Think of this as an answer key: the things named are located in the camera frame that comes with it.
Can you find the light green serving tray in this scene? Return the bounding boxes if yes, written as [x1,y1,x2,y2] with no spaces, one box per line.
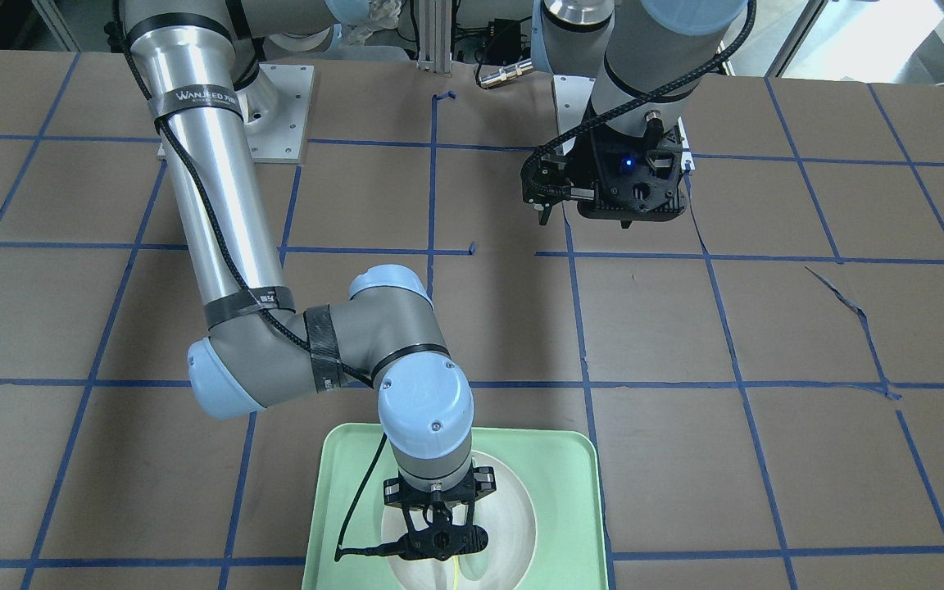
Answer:
[302,423,608,589]

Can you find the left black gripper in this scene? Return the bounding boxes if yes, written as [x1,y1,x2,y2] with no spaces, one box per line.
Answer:
[521,115,690,229]

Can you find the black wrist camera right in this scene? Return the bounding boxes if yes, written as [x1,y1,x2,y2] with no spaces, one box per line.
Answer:
[394,524,488,561]

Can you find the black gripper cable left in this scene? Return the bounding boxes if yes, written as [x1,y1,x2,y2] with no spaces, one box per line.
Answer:
[521,0,758,197]

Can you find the gold cylindrical tool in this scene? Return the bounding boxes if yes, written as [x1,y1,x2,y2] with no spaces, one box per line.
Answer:
[474,58,535,90]

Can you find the white round plate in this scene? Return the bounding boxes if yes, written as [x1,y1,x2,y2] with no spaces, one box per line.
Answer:
[386,451,538,589]

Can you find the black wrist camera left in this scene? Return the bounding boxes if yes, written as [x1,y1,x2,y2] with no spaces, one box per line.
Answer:
[579,139,686,218]

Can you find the aluminium frame post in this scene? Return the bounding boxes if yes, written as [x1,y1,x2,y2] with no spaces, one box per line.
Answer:
[415,1,456,77]

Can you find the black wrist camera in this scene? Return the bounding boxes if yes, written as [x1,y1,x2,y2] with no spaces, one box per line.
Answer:
[579,139,686,218]
[394,524,488,561]

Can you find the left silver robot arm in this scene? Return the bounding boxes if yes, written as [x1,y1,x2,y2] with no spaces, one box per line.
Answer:
[520,1,758,228]

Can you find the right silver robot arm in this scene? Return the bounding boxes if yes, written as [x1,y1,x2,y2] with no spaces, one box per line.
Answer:
[112,1,496,561]

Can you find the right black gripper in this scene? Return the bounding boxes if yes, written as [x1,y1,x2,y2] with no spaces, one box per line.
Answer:
[383,465,496,538]

